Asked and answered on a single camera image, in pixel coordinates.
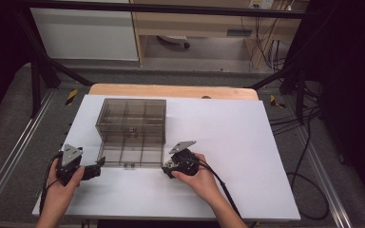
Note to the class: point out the wooden table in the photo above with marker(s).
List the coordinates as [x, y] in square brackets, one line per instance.
[171, 91]

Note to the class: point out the aluminium floor rail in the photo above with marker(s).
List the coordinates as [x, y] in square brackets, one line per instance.
[324, 180]
[15, 155]

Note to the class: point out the smoky transparent drawer box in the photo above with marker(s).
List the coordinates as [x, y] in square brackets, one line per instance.
[133, 115]

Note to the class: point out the chair base with caster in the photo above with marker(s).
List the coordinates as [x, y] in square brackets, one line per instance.
[175, 39]

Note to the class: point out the person's right hand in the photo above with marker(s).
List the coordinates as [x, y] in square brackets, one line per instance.
[199, 183]

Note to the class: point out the black metal frame strut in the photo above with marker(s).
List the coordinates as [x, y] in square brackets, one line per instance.
[44, 66]
[293, 82]

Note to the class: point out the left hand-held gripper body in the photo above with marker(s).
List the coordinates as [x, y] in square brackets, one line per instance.
[71, 155]

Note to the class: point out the wooden desk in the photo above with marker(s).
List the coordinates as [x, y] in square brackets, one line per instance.
[202, 23]

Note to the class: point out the black horizontal frame bar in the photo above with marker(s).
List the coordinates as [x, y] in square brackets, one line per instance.
[171, 9]

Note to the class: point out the white cabinet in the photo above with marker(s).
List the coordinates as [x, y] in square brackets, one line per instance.
[85, 34]

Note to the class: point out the white power strip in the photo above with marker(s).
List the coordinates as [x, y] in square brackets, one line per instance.
[261, 3]

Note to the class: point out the person's left hand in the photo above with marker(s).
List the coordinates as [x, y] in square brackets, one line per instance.
[61, 190]

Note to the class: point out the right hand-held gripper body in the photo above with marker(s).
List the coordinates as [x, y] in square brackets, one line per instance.
[185, 163]

